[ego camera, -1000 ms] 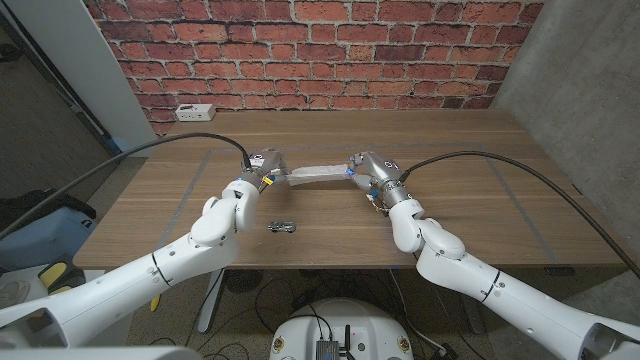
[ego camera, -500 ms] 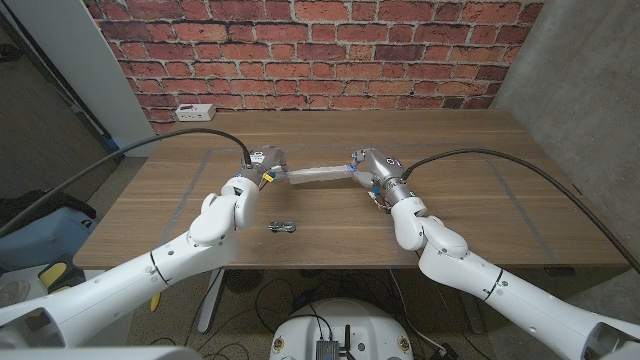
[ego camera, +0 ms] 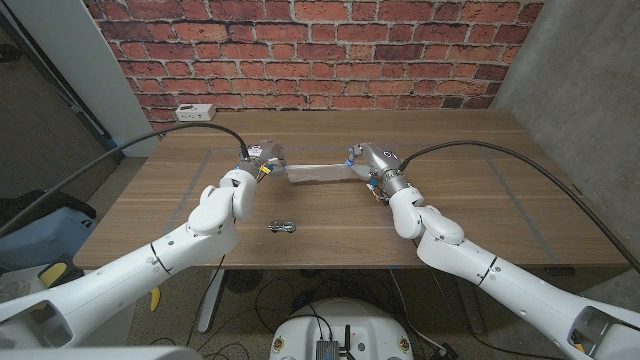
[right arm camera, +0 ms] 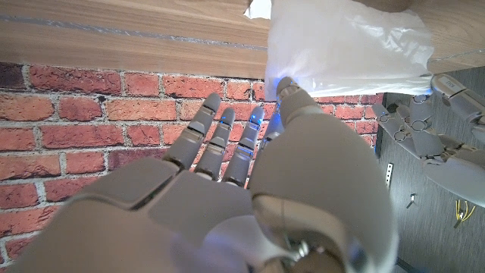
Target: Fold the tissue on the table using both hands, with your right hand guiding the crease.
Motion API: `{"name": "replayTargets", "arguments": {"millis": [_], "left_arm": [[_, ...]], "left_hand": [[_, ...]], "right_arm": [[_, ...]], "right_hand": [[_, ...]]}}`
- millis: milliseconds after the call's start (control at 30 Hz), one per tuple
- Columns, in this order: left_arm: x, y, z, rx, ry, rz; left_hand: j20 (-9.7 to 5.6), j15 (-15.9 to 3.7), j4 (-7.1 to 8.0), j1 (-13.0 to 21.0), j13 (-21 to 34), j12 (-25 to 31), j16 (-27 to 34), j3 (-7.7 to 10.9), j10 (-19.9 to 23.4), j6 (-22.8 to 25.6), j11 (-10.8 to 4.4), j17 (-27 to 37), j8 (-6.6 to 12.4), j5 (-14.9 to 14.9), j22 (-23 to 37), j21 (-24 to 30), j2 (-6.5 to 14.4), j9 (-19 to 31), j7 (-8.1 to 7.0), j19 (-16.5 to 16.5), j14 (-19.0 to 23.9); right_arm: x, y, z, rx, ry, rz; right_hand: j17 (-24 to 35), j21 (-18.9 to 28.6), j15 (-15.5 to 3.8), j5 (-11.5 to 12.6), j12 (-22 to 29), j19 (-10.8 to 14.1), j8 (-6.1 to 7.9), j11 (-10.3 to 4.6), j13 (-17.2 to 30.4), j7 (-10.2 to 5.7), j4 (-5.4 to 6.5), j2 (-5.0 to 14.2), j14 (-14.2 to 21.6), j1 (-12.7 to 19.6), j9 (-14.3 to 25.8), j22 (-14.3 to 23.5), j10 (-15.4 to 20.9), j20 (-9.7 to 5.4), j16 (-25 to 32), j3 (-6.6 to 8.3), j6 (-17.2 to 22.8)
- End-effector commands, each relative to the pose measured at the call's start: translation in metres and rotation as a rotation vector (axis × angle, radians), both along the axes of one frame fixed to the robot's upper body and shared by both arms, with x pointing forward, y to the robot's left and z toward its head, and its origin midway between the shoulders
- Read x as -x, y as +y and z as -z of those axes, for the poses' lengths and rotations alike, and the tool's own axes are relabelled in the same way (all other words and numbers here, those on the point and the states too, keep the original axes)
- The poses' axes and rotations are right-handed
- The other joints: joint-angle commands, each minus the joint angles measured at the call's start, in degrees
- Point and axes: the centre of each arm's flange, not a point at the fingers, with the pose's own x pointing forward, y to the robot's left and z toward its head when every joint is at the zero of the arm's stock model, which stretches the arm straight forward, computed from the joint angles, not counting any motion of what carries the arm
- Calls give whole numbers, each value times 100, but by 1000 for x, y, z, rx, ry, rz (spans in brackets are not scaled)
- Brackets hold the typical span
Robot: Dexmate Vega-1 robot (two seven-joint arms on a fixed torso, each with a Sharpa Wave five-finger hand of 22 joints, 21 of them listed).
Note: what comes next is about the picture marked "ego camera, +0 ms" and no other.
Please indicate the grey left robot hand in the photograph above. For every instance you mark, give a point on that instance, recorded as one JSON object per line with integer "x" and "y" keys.
{"x": 265, "y": 155}

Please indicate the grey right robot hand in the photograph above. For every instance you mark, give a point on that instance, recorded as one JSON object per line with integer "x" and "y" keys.
{"x": 377, "y": 157}

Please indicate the white paper tissue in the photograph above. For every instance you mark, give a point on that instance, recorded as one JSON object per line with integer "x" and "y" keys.
{"x": 320, "y": 173}

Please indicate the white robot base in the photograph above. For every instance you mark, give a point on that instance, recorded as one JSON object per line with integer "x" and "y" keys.
{"x": 350, "y": 320}

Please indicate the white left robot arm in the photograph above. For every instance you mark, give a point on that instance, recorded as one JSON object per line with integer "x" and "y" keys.
{"x": 140, "y": 270}

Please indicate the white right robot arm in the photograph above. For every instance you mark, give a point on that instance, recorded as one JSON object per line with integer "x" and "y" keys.
{"x": 500, "y": 280}

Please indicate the small metal toy car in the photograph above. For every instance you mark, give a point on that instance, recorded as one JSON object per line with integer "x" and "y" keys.
{"x": 281, "y": 227}

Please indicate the grey tape outline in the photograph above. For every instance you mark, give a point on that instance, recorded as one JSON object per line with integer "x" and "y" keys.
{"x": 193, "y": 182}

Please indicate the white power strip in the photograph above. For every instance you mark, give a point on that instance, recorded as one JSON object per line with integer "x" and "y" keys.
{"x": 195, "y": 112}

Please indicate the red brick print backdrop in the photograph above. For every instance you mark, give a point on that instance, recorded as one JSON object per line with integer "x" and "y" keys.
{"x": 300, "y": 50}

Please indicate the black round floor fan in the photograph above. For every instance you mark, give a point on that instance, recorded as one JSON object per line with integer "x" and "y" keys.
{"x": 243, "y": 280}

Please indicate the white table leg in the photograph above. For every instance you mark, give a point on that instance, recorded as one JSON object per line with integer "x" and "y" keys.
{"x": 210, "y": 305}

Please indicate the grey table leg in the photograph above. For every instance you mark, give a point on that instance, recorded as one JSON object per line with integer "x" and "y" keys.
{"x": 470, "y": 310}

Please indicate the yellow banana-shaped object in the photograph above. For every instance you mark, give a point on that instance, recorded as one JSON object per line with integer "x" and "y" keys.
{"x": 155, "y": 299}

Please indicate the white pillar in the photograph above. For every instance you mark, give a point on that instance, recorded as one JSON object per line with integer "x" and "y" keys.
{"x": 85, "y": 60}

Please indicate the black power adapter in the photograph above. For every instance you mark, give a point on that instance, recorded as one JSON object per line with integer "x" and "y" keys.
{"x": 444, "y": 351}

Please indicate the blue plastic bin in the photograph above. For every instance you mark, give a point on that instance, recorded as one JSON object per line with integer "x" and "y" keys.
{"x": 45, "y": 240}

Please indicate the black bag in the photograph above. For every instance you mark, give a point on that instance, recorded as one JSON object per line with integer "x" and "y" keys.
{"x": 30, "y": 205}

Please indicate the yellow and black tool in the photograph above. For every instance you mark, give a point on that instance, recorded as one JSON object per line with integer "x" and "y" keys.
{"x": 52, "y": 272}

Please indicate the white robot torso edge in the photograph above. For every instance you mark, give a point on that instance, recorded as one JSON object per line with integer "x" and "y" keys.
{"x": 100, "y": 354}

